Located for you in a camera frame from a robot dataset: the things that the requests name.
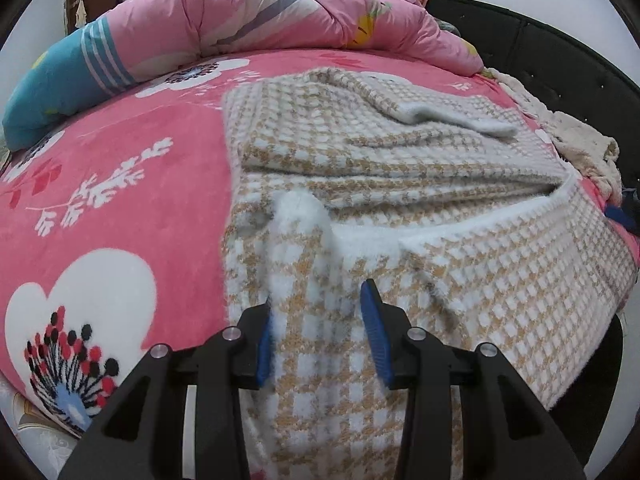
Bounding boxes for black bed frame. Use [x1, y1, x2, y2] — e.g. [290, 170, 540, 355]
[427, 0, 640, 466]

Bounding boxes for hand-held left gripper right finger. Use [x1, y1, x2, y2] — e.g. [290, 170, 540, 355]
[360, 279, 586, 480]

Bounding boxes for patterned mattress sheet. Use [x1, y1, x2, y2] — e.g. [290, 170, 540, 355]
[0, 375, 88, 480]

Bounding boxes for pink and blue quilt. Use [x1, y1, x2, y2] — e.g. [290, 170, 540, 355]
[2, 0, 485, 152]

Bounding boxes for beige white checked knit coat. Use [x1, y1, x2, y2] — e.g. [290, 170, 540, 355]
[220, 66, 638, 480]

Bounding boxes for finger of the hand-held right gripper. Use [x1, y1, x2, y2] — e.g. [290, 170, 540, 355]
[606, 185, 640, 238]

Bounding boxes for cream lace cloth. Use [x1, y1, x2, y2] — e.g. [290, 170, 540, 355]
[482, 67, 625, 202]

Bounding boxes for pink floral blanket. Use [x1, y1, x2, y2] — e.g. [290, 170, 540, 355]
[0, 47, 640, 438]

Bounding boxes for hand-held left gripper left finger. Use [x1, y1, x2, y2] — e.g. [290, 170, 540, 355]
[57, 302, 275, 480]

